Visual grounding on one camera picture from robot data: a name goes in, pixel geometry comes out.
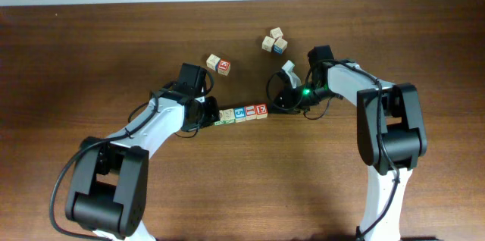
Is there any plain wooden picture block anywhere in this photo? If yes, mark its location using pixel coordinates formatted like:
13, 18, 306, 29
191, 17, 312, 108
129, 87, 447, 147
214, 110, 224, 126

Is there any wooden block green N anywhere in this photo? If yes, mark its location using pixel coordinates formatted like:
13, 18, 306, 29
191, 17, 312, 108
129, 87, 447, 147
222, 108, 236, 124

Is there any wooden block red I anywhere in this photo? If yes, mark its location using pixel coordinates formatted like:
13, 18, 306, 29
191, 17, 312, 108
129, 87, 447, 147
244, 105, 257, 121

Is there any wooden block blue 5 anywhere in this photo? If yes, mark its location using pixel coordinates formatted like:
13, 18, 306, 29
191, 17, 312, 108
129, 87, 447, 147
234, 107, 246, 123

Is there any wooden block green R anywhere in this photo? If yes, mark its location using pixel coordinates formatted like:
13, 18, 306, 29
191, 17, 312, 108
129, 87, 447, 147
255, 104, 268, 119

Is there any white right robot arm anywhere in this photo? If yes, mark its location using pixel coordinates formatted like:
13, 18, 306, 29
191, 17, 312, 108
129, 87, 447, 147
268, 45, 427, 240

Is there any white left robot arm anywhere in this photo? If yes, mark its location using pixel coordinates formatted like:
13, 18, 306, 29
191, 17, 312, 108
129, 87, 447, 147
60, 63, 220, 240

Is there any wooden block blue letter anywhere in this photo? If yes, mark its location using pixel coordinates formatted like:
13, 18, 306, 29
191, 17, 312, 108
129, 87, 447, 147
274, 38, 288, 55

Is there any wooden block red E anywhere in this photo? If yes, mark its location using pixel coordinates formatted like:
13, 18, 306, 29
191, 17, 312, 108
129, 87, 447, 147
217, 59, 231, 76

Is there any wooden block blue side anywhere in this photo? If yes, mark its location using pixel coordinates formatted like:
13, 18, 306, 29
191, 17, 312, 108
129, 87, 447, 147
206, 54, 221, 71

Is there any wooden block red side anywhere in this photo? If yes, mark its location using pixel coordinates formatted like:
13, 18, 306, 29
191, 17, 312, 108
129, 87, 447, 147
261, 36, 276, 52

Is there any wooden block rear plain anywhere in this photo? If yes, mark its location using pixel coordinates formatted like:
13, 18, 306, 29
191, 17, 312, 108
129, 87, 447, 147
270, 27, 283, 39

